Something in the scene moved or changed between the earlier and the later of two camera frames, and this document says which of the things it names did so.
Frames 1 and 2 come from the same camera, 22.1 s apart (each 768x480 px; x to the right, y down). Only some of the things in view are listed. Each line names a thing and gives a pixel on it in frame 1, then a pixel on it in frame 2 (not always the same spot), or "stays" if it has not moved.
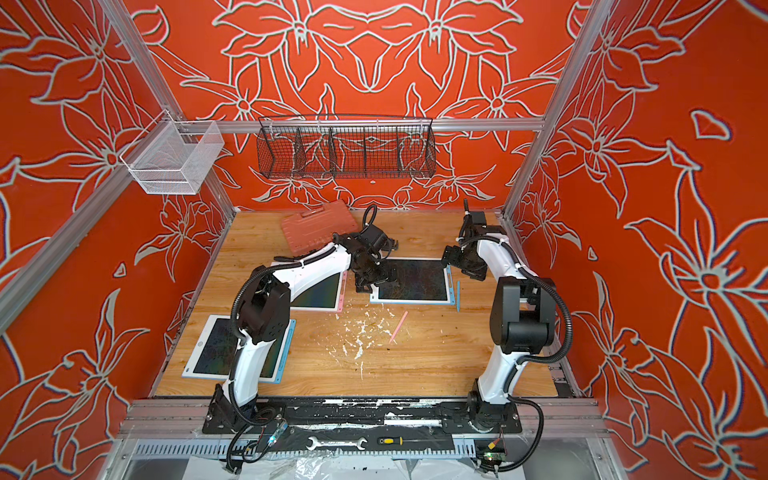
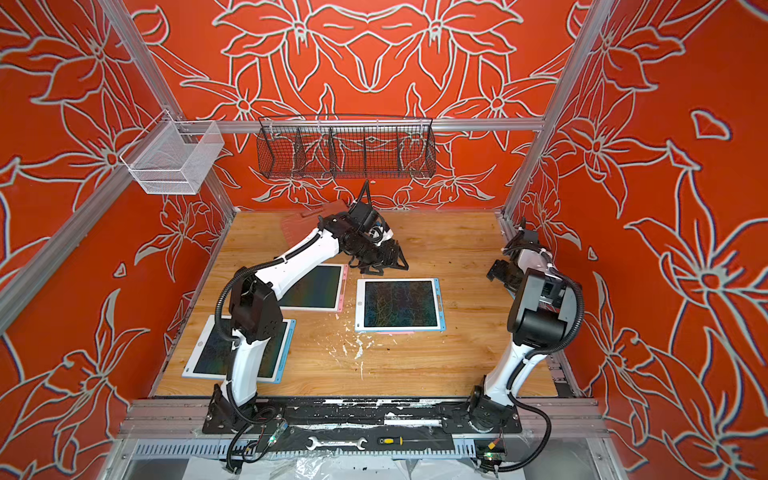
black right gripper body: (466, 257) to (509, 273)
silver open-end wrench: (316, 443) stays
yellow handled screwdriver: (401, 440) stays
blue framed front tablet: (215, 344) stays
